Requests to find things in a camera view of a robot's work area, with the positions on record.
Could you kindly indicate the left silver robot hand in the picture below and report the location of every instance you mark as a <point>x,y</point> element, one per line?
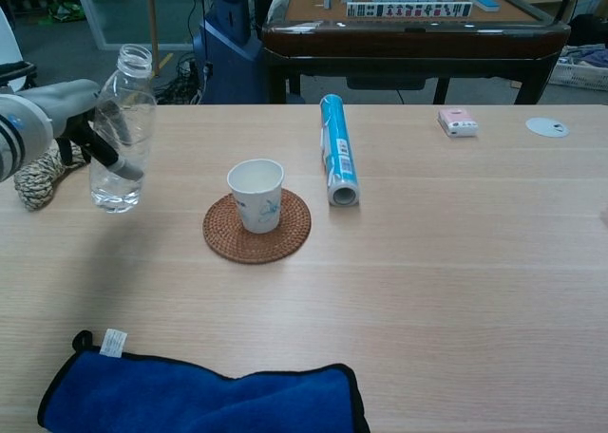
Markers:
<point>71,103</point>

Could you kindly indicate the clear plastic bottle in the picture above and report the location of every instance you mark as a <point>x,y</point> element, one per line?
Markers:
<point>130,105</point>

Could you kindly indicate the white paper cup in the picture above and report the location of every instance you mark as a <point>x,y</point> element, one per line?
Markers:
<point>256,200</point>

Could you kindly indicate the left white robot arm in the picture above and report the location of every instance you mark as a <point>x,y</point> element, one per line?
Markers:
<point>21,134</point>

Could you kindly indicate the wooden pole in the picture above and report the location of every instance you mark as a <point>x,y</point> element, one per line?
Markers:
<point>154,15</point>

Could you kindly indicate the blue machine base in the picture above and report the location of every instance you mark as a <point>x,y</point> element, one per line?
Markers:
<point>228,67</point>

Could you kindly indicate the brown woven round coaster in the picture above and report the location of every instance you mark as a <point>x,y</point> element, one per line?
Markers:
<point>290,233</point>

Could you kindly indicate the blue wrapped bag roll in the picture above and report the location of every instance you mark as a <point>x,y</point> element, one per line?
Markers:
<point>338,153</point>

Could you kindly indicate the blue cloth with black trim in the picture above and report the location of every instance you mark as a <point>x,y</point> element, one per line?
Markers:
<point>199,400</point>

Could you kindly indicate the dark wooden mahjong table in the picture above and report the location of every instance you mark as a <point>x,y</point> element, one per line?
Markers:
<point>413,43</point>

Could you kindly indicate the white faced mahjong tile row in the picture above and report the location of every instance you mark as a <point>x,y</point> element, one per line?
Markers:
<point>408,9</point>

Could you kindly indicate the pink playing card box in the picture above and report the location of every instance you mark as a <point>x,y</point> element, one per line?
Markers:
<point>458,122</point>

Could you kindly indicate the white round lid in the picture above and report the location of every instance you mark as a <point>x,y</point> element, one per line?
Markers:
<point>546,126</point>

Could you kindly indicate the white plastic basket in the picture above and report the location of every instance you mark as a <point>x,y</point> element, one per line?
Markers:
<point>579,72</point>

